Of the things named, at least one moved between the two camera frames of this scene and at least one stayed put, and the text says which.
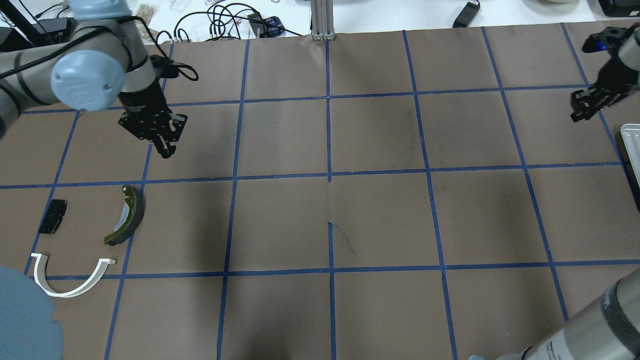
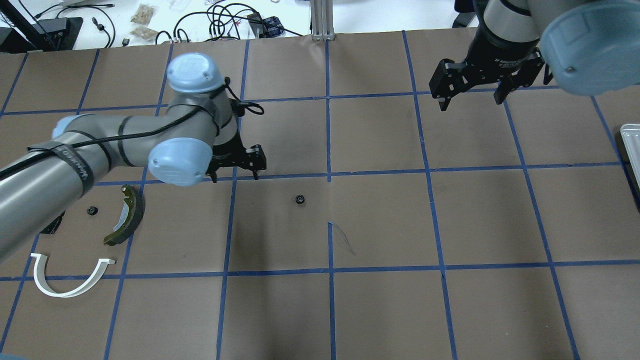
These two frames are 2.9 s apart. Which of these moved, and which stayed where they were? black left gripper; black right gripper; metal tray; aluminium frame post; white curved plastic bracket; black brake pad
Moved: black right gripper; black left gripper
Stayed: aluminium frame post; white curved plastic bracket; black brake pad; metal tray
